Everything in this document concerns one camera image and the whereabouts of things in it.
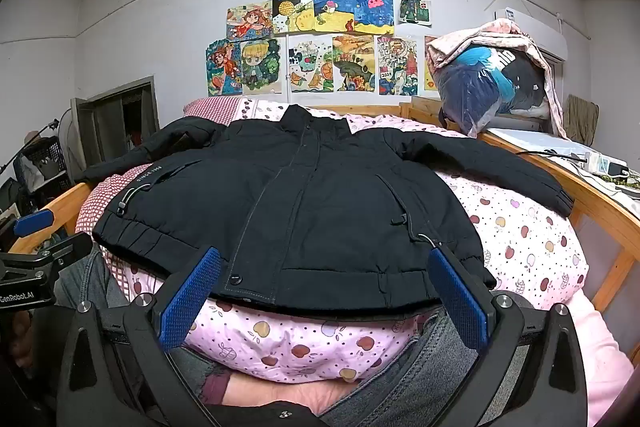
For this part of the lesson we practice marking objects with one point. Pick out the person's grey jeans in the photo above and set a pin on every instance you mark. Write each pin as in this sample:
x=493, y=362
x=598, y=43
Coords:
x=430, y=367

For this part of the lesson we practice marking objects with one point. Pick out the pink and red checked duvet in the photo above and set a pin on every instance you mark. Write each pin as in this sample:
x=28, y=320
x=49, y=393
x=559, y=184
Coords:
x=520, y=237

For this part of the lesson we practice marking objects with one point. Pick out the bundle of bedding in bag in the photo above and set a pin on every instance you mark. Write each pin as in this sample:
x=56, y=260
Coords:
x=480, y=34

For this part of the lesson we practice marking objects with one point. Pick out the pale flat panel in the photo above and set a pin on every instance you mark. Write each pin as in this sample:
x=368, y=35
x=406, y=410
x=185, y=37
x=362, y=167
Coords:
x=535, y=142

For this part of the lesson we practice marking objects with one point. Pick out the black plastic crate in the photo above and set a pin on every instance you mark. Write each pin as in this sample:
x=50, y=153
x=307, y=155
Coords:
x=45, y=157

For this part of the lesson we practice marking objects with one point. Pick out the white standing fan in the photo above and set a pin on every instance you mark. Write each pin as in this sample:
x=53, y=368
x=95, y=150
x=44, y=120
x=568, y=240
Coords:
x=64, y=142

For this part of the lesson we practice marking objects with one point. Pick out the olive hanging cloth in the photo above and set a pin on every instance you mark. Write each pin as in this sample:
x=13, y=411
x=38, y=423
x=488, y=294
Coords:
x=582, y=122

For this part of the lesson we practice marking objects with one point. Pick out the wooden bed frame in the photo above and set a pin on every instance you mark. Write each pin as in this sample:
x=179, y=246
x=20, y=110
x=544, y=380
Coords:
x=592, y=202

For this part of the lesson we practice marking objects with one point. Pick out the cluster of colourful wall drawings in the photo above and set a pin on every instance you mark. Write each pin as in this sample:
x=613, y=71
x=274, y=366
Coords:
x=325, y=7

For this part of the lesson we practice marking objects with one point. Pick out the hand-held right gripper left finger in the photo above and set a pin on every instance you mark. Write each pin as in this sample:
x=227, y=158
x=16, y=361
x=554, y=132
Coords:
x=190, y=297

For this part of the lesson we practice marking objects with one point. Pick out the plain pink bedsheet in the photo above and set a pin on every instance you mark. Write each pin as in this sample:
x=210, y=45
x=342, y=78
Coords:
x=600, y=357

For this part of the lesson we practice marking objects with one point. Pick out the black padded jacket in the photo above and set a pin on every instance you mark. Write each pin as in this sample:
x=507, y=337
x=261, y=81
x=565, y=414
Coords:
x=320, y=207

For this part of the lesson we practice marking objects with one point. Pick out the clear bag of clothes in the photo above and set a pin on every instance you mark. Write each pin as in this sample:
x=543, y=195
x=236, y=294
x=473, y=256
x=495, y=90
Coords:
x=475, y=92

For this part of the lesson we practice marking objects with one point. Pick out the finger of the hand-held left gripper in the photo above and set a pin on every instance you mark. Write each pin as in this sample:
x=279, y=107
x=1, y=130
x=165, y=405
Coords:
x=35, y=222
x=67, y=249

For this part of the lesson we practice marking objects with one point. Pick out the bare skin with maroon cuff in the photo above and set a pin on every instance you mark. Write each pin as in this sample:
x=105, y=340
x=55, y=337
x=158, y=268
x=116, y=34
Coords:
x=285, y=394

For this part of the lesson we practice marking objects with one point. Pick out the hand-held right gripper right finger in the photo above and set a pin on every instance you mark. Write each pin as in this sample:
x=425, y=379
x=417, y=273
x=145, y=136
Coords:
x=457, y=302

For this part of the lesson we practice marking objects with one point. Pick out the white power strip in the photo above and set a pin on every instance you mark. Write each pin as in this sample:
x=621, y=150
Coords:
x=607, y=167

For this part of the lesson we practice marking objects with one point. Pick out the dark open cabinet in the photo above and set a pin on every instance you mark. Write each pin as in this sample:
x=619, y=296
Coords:
x=120, y=127

